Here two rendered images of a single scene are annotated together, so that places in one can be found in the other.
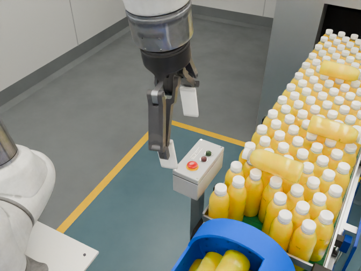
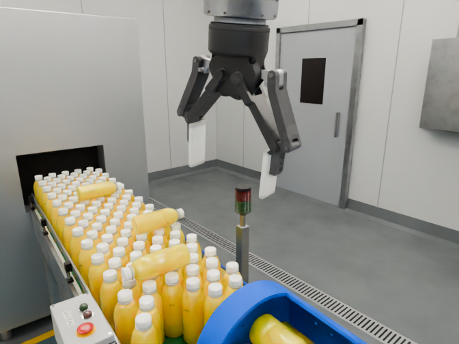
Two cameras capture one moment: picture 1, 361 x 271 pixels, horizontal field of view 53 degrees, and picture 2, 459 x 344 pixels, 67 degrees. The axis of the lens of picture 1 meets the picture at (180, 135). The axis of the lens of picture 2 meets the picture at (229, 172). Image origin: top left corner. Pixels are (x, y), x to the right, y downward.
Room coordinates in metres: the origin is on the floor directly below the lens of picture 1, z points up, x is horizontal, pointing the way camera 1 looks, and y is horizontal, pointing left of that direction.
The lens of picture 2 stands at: (0.34, 0.45, 1.68)
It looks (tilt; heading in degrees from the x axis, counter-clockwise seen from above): 16 degrees down; 292
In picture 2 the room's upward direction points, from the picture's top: straight up
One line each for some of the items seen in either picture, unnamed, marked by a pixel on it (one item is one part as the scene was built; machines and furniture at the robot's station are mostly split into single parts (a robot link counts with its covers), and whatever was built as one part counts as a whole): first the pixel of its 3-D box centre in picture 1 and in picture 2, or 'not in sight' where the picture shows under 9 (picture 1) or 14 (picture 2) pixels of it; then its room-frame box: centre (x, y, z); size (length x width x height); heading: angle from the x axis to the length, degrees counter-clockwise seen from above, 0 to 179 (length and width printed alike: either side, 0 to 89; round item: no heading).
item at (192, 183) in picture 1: (199, 168); (82, 335); (0.95, -0.07, 1.05); 0.20 x 0.10 x 0.10; 149
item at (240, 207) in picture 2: not in sight; (242, 205); (0.77, -0.72, 1.18); 0.06 x 0.06 x 0.05
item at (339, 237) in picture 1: (337, 244); not in sight; (0.70, -0.51, 0.94); 0.03 x 0.02 x 0.08; 149
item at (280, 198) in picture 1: (280, 197); (192, 282); (0.77, -0.32, 1.09); 0.04 x 0.04 x 0.02
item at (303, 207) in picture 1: (302, 206); (213, 274); (0.74, -0.38, 1.09); 0.04 x 0.04 x 0.02
